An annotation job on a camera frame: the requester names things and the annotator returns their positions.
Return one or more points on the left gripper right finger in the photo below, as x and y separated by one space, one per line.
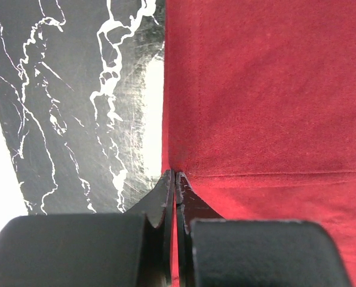
189 206

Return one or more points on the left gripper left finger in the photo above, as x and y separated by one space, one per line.
156 206

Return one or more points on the dark red t shirt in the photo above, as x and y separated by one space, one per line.
260 109

